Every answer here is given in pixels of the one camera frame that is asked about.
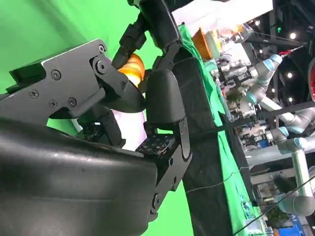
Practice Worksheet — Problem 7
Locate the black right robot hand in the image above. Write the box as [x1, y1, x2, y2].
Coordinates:
[0, 0, 193, 236]

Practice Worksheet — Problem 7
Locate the orange white toy bread roll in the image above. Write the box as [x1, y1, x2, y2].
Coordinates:
[117, 53, 146, 89]

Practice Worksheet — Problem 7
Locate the lilac plate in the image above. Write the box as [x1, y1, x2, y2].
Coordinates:
[71, 108, 149, 152]

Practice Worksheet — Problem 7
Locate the black backdrop cloth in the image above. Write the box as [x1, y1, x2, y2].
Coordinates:
[172, 48, 254, 236]

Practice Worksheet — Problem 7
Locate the green table cloth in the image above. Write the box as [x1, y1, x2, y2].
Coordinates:
[0, 0, 195, 236]

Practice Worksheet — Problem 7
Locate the green backdrop fabric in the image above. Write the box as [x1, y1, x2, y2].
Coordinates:
[178, 23, 261, 236]

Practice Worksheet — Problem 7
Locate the orange basket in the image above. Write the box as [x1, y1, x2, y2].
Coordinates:
[191, 28, 213, 60]

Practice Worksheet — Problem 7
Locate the white board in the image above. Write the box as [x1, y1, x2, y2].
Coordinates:
[171, 0, 274, 34]

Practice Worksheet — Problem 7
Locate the black strap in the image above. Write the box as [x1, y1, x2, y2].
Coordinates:
[191, 100, 315, 140]

